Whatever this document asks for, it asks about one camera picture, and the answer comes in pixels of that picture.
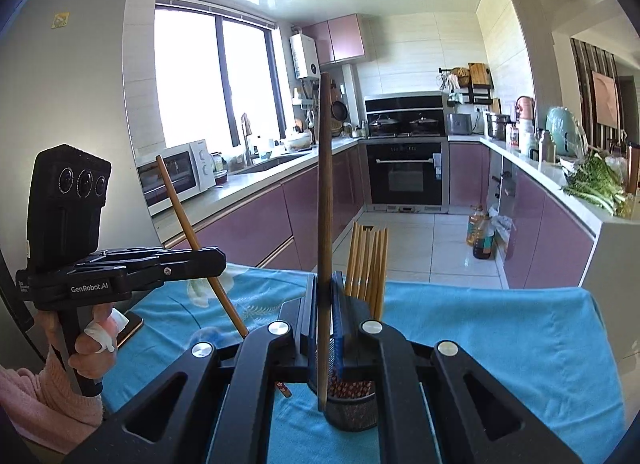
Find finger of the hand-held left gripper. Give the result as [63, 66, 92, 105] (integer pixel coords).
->
[125, 250, 227, 291]
[90, 246, 221, 265]

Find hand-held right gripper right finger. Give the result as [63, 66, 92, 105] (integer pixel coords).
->
[330, 271, 583, 464]

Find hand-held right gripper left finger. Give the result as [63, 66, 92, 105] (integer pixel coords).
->
[65, 271, 321, 464]

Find light wooden chopstick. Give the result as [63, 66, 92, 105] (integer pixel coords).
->
[155, 155, 250, 339]

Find bundle of wooden chopsticks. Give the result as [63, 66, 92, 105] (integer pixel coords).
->
[327, 221, 390, 399]

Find black mesh utensil holder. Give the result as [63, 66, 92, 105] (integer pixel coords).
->
[315, 374, 379, 432]

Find dark brown chopstick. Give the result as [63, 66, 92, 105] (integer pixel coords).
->
[316, 72, 335, 412]

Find person's left forearm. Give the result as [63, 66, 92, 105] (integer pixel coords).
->
[0, 348, 106, 456]

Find person's left hand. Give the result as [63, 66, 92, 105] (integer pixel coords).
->
[66, 304, 128, 371]

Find dark smartphone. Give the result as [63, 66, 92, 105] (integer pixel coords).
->
[116, 310, 146, 347]

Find white kitchen countertop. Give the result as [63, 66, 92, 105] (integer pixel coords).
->
[152, 136, 361, 245]

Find white microwave oven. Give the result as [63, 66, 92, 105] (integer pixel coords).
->
[136, 139, 217, 217]

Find long purple base cabinets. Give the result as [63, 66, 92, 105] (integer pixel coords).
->
[165, 144, 368, 272]

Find grey refrigerator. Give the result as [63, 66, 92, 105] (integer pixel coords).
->
[0, 0, 163, 360]

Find kitchen sink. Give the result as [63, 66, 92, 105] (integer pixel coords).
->
[232, 154, 297, 175]

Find blue floral tablecloth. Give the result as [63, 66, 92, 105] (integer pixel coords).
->
[100, 266, 626, 464]

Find steel faucet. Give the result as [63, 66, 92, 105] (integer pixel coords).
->
[240, 112, 254, 167]

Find black built-in oven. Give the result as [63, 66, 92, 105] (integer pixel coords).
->
[366, 140, 444, 208]

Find dark liquid bottle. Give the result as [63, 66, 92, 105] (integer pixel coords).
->
[472, 224, 497, 259]

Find white ceramic pot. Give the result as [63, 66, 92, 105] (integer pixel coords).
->
[284, 128, 314, 152]

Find yellow oil bottle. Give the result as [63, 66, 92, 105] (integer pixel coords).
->
[467, 205, 488, 247]

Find kitchen window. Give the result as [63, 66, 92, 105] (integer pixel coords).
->
[152, 0, 290, 155]

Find plastic bag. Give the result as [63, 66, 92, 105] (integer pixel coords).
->
[492, 216, 516, 262]

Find narrow purple base cabinet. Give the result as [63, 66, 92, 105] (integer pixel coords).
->
[448, 141, 490, 208]

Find black pot with glass lid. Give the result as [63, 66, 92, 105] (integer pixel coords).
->
[409, 114, 441, 135]
[369, 114, 400, 135]

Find under-counter appliance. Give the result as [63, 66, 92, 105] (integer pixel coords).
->
[489, 171, 518, 217]

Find black integrated range hood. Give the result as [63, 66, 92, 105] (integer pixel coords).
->
[364, 92, 447, 139]

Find silver toaster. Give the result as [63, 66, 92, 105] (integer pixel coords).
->
[446, 112, 474, 136]

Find white water heater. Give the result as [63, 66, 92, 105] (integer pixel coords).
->
[290, 34, 321, 80]

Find steel stockpot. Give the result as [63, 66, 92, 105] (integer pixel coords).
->
[486, 112, 512, 141]

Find steel thermos flask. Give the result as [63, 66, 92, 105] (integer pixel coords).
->
[537, 130, 557, 163]

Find pink electric kettle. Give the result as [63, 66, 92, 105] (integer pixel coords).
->
[515, 96, 536, 125]

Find white counter peninsula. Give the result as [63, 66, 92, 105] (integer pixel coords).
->
[580, 206, 640, 360]

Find green leafy vegetables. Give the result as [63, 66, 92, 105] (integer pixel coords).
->
[560, 153, 630, 219]

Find mint green appliance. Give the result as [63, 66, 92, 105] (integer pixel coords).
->
[546, 107, 585, 159]

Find brown tumbler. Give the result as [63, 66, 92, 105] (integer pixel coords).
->
[624, 141, 640, 195]

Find dark slatted divider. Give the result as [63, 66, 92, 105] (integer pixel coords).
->
[570, 38, 623, 145]

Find black wall rack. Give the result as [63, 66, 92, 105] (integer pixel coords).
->
[439, 64, 497, 105]

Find purple wall cabinet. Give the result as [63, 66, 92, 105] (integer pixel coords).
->
[302, 14, 369, 66]

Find pink wall art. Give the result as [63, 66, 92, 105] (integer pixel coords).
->
[591, 70, 622, 131]

